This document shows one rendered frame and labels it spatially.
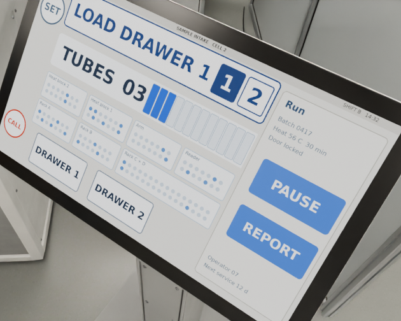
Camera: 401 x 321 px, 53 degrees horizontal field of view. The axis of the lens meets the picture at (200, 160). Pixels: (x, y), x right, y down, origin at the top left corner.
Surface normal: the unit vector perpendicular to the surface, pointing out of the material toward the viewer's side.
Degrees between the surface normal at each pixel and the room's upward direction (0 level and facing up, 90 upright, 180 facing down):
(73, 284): 0
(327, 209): 50
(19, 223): 90
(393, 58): 90
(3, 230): 90
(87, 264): 0
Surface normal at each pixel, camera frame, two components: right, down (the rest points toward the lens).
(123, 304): 0.01, -0.65
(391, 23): -0.99, 0.00
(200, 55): -0.36, 0.10
